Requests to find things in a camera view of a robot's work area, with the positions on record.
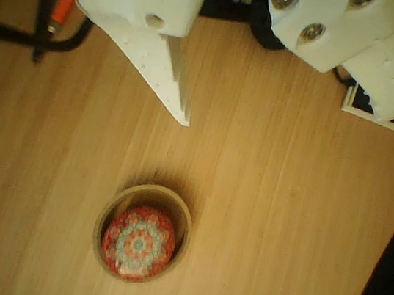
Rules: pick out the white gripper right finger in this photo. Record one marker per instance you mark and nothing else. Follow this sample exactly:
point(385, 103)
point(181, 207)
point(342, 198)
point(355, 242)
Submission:
point(344, 32)

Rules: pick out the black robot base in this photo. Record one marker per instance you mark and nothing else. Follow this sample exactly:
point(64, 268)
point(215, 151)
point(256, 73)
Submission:
point(218, 7)

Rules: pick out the red mandala patterned ball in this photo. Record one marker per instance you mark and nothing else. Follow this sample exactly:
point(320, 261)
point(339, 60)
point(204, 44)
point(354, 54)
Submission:
point(138, 244)

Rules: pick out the beige tape roll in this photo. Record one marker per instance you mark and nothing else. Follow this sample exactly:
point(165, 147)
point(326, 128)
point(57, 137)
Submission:
point(150, 190)

